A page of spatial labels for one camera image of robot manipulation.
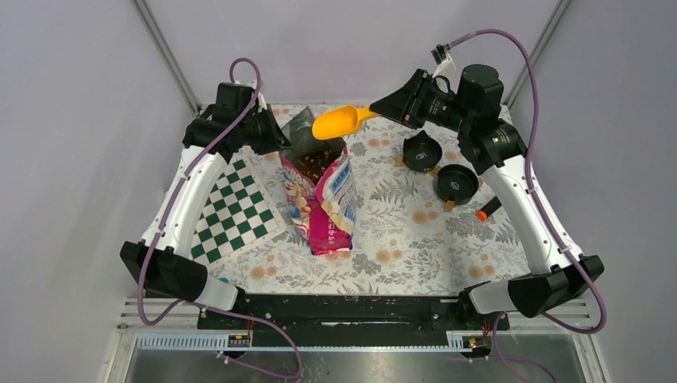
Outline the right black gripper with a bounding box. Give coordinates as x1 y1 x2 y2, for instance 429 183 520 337
369 69 473 133

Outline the pink blue pet food bag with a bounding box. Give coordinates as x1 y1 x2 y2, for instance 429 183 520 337
280 107 357 255

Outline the yellow plastic scoop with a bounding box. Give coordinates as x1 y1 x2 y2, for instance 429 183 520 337
311 105 378 140

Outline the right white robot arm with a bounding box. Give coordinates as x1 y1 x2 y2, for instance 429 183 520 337
369 64 604 329

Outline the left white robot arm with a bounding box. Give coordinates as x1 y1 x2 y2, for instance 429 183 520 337
121 82 288 328

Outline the black pet bowl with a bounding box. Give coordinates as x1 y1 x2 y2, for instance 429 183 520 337
429 164 481 212
395 130 442 173

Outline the green white chessboard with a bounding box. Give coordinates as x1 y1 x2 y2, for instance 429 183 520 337
190 159 287 267

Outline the floral table mat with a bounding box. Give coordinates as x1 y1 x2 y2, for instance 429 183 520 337
209 118 529 295

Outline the black marker orange tip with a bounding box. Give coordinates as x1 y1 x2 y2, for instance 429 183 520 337
476 196 502 222

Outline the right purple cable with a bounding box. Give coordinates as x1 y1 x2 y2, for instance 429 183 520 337
446 29 608 381

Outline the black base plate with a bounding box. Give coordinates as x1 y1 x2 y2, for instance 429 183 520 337
197 294 510 351

